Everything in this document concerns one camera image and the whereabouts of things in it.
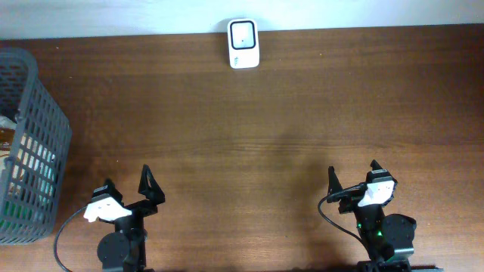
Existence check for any grey plastic mesh basket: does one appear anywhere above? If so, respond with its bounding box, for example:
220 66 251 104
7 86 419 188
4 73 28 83
1 48 72 246

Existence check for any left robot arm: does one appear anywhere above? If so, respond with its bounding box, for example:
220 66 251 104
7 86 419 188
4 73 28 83
83 165 166 272

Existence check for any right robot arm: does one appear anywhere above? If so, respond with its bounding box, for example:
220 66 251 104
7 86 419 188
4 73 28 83
318 160 441 272

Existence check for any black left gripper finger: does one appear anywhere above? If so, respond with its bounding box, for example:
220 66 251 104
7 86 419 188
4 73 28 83
138 165 166 206
102 178 123 200

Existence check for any white barcode scanner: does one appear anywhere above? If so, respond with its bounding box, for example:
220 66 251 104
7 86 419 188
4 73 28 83
227 18 260 70

